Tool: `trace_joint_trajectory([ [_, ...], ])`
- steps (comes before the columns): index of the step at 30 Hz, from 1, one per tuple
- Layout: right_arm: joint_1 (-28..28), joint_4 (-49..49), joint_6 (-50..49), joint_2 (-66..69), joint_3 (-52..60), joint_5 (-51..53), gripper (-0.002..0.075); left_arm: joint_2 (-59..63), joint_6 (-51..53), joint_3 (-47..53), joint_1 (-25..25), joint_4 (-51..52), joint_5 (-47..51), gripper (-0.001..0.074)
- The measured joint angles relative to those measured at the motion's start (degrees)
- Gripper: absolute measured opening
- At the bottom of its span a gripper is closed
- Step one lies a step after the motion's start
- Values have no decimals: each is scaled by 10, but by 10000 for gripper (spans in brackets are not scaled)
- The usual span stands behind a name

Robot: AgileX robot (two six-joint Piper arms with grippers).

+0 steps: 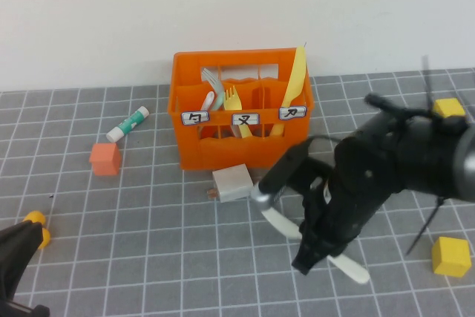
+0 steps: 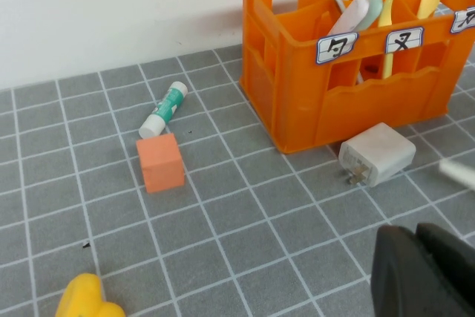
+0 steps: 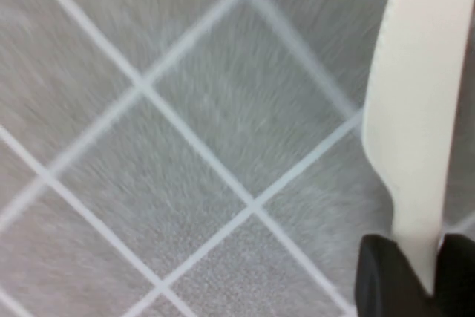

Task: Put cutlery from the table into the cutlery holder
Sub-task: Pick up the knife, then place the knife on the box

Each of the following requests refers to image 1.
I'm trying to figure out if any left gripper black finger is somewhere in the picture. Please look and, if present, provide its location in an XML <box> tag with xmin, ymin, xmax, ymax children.
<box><xmin>0</xmin><ymin>220</ymin><xmax>42</xmax><ymax>303</ymax></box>

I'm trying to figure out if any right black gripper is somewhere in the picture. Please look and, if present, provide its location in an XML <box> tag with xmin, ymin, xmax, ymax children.
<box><xmin>292</xmin><ymin>171</ymin><xmax>372</xmax><ymax>276</ymax></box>

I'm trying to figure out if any white plastic knife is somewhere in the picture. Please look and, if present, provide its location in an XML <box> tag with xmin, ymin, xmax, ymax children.
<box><xmin>261</xmin><ymin>208</ymin><xmax>371</xmax><ymax>285</ymax></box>

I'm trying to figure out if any yellow plastic fork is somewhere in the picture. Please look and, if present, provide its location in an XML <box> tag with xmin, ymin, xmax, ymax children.
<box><xmin>223</xmin><ymin>85</ymin><xmax>255</xmax><ymax>138</ymax></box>

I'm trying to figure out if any orange plastic cutlery holder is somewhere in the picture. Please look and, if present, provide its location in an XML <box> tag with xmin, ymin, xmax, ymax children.
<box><xmin>167</xmin><ymin>46</ymin><xmax>315</xmax><ymax>172</ymax></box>

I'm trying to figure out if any yellow rubber duck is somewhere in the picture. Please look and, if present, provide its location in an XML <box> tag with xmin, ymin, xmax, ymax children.
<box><xmin>22</xmin><ymin>211</ymin><xmax>52</xmax><ymax>250</ymax></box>

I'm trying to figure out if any white charger plug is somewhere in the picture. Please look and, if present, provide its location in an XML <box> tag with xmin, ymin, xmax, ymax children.
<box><xmin>206</xmin><ymin>163</ymin><xmax>257</xmax><ymax>203</ymax></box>

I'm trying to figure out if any black zip tie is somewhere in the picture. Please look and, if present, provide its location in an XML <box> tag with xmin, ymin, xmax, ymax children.
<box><xmin>422</xmin><ymin>55</ymin><xmax>441</xmax><ymax>120</ymax></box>
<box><xmin>405</xmin><ymin>196</ymin><xmax>445</xmax><ymax>257</ymax></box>

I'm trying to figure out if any orange foam block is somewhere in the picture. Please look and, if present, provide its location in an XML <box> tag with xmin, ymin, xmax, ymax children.
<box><xmin>88</xmin><ymin>142</ymin><xmax>122</xmax><ymax>176</ymax></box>

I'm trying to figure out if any grey grid table mat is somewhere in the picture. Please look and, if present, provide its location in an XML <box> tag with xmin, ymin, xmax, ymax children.
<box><xmin>0</xmin><ymin>67</ymin><xmax>475</xmax><ymax>317</ymax></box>

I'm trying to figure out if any yellow foam cube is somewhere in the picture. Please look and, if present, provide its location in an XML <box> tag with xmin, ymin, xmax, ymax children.
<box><xmin>433</xmin><ymin>97</ymin><xmax>465</xmax><ymax>118</ymax></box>
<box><xmin>431</xmin><ymin>235</ymin><xmax>471</xmax><ymax>278</ymax></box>

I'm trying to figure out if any paper label reading knife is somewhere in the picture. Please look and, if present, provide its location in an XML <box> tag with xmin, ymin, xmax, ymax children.
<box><xmin>278</xmin><ymin>105</ymin><xmax>308</xmax><ymax>120</ymax></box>

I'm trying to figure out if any paper label reading fork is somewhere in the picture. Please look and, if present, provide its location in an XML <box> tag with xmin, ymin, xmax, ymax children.
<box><xmin>231</xmin><ymin>111</ymin><xmax>260</xmax><ymax>126</ymax></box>

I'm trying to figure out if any white green glue stick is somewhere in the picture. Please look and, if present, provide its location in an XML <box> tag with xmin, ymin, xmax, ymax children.
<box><xmin>105</xmin><ymin>105</ymin><xmax>151</xmax><ymax>143</ymax></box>

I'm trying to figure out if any yellow plastic knife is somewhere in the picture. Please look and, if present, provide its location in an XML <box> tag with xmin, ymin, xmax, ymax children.
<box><xmin>267</xmin><ymin>45</ymin><xmax>308</xmax><ymax>137</ymax></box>

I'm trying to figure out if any paper label reading spoon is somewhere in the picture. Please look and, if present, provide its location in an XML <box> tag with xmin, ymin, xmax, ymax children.
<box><xmin>180</xmin><ymin>110</ymin><xmax>210</xmax><ymax>125</ymax></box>

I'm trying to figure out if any white plastic spoon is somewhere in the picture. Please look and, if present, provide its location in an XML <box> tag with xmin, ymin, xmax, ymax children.
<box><xmin>201</xmin><ymin>91</ymin><xmax>217</xmax><ymax>112</ymax></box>

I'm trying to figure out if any pale grey plastic fork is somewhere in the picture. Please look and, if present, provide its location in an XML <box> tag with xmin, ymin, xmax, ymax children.
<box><xmin>201</xmin><ymin>67</ymin><xmax>242</xmax><ymax>138</ymax></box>

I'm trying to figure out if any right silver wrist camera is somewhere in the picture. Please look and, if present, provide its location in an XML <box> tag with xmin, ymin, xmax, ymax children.
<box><xmin>249</xmin><ymin>141</ymin><xmax>335</xmax><ymax>215</ymax></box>

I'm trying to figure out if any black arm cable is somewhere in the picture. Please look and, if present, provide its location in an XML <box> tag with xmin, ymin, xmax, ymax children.
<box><xmin>364</xmin><ymin>93</ymin><xmax>469</xmax><ymax>129</ymax></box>

